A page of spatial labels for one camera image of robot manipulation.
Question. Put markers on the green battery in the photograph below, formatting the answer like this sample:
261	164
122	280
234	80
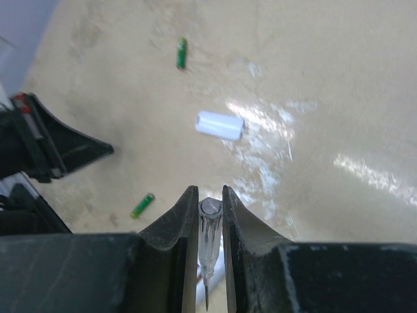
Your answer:
182	49
142	205

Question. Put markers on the white battery cover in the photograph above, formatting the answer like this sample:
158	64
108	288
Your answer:
228	127

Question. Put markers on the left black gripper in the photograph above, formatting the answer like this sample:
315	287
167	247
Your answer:
35	142

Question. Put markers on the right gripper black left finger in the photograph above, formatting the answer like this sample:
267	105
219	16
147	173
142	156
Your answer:
153	270

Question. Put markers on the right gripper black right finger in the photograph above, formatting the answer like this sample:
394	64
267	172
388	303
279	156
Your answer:
266	272

